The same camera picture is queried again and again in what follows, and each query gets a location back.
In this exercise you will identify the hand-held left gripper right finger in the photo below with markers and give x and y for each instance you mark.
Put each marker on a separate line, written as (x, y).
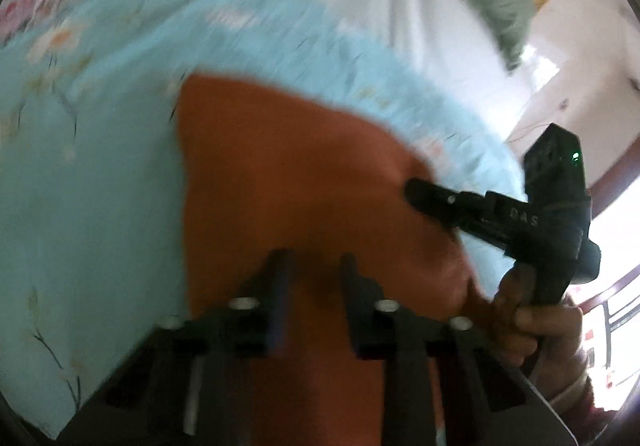
(352, 306)

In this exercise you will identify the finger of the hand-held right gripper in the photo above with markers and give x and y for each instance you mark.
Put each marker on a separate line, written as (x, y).
(440, 200)

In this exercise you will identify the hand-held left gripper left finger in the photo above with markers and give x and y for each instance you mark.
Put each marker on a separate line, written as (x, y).
(279, 306)

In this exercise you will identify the orange knit sweater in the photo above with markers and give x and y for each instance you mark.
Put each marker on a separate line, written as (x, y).
(310, 186)

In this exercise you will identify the person's right forearm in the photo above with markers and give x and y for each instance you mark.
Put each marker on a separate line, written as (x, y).
(582, 401)

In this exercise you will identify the person's right hand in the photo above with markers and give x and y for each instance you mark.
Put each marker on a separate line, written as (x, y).
(545, 326)

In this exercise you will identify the light blue floral bed sheet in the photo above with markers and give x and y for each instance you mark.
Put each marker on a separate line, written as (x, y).
(90, 175)

